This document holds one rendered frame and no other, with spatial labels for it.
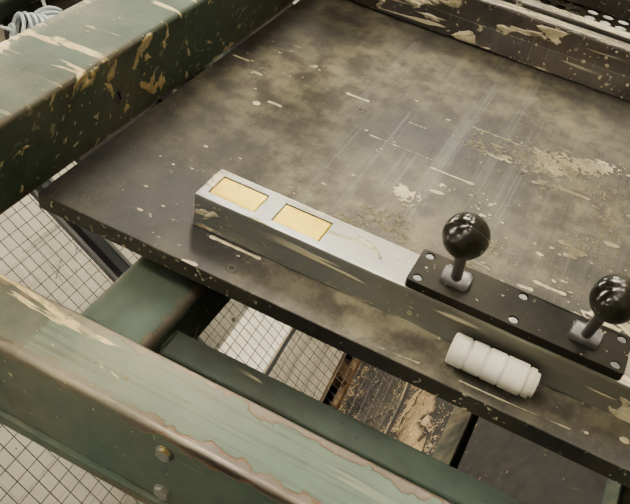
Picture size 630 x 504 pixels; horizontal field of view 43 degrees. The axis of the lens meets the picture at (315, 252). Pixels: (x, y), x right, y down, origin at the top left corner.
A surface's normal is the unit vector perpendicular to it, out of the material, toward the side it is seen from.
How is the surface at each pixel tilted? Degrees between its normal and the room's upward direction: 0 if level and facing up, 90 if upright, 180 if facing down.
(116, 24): 56
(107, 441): 90
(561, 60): 90
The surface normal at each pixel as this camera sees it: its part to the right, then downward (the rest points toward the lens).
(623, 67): -0.44, 0.55
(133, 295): 0.15, -0.73
